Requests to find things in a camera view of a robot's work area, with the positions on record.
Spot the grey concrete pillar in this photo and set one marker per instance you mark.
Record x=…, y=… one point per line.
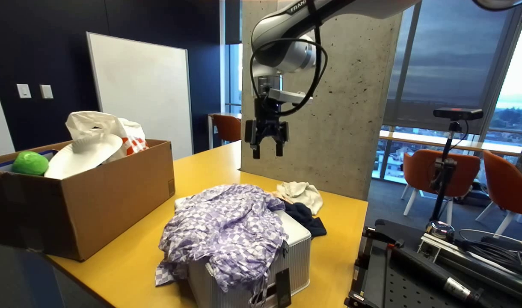
x=351, y=125

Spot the green ball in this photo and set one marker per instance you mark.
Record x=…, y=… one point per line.
x=30, y=164

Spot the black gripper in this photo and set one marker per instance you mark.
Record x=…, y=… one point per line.
x=266, y=121

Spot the white window counter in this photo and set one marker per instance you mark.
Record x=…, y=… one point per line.
x=420, y=139

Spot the cream white cloth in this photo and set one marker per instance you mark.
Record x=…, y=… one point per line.
x=304, y=195

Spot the large white board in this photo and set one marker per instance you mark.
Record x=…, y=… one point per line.
x=143, y=91

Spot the white wall switch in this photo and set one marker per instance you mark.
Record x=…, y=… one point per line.
x=47, y=91
x=25, y=91

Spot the white bag with red print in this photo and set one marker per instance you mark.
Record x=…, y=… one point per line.
x=95, y=123

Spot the dark blue cloth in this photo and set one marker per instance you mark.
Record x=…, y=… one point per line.
x=309, y=219

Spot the brown cardboard box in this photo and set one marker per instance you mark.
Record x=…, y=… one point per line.
x=112, y=198

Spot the black camera stand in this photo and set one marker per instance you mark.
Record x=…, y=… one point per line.
x=444, y=176

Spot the orange chair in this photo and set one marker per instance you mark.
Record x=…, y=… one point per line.
x=228, y=128
x=509, y=181
x=423, y=168

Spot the purple patterned cloth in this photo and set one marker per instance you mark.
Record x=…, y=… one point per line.
x=226, y=233

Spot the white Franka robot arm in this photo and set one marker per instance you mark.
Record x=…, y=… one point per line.
x=283, y=34

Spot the black stereo camera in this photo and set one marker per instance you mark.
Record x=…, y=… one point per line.
x=458, y=113

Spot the black metal equipment frame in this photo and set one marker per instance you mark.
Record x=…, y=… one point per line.
x=408, y=274

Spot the white plastic basket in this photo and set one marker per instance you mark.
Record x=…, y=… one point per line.
x=297, y=250

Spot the white bowl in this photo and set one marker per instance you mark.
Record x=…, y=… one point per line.
x=81, y=159

